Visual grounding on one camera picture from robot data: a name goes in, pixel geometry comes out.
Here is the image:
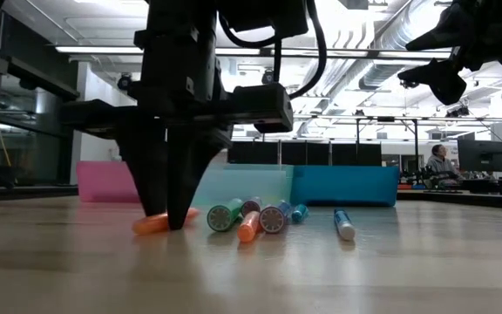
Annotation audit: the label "black metal frame rig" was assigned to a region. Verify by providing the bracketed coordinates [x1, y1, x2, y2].
[292, 111, 502, 172]

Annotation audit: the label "black monitor on arm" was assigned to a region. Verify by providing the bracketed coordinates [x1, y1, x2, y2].
[457, 138, 502, 173]

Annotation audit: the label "blue highlighter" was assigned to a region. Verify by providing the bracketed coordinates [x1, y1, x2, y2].
[290, 203, 310, 224]

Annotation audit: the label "pink plastic bin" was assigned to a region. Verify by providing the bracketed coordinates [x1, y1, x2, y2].
[75, 160, 143, 204]

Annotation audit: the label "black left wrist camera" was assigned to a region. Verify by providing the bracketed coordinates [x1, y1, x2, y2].
[233, 82, 295, 134]

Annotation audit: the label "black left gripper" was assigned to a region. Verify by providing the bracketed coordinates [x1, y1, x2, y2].
[61, 82, 234, 231]

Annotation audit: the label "orange highlighter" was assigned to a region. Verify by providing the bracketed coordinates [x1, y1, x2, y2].
[131, 207, 201, 236]
[236, 210, 261, 244]

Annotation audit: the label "purple thick marker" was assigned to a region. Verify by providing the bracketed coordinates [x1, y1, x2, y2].
[241, 196, 264, 218]

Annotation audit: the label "person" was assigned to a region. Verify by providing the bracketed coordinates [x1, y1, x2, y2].
[424, 143, 458, 175]

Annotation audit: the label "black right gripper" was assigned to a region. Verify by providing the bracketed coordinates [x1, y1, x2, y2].
[397, 0, 502, 106]

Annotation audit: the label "translucent teal plastic bin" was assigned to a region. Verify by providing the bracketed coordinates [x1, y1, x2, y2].
[192, 163, 295, 207]

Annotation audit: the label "blue plastic bin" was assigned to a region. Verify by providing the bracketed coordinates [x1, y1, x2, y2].
[291, 165, 400, 208]

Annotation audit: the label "cluttered office desk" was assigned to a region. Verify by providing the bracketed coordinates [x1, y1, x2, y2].
[401, 167, 502, 195]

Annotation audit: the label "long ceiling light bar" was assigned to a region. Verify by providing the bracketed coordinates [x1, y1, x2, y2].
[54, 45, 502, 61]

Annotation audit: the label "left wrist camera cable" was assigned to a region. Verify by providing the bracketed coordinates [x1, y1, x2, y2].
[218, 0, 327, 99]

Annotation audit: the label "black aluminium table frame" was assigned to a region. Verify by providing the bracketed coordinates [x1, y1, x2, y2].
[0, 185, 502, 211]

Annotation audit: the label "black partition panels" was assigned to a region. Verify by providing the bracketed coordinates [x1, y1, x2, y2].
[228, 140, 383, 167]

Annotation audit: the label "silver air duct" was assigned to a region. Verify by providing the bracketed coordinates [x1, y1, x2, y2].
[357, 0, 438, 91]

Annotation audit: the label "white marker with blue cap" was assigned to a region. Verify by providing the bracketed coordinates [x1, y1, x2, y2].
[333, 208, 357, 242]

